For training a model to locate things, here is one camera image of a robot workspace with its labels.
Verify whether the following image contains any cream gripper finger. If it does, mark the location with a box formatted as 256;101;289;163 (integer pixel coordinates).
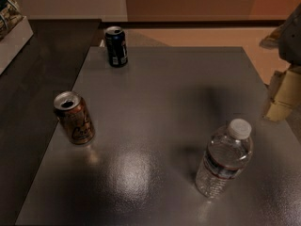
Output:
260;25;283;49
263;65;301;121

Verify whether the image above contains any clear plastic water bottle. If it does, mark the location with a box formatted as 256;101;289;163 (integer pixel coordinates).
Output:
196;119;253;198

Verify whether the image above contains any dark blue soda can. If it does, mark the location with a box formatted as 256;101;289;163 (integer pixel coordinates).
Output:
105;26;128;68

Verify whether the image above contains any orange soda can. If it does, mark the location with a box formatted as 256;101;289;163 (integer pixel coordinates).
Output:
54;91;95;145

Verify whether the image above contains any white box with patterned item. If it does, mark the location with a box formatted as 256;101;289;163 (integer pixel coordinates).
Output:
0;0;33;74

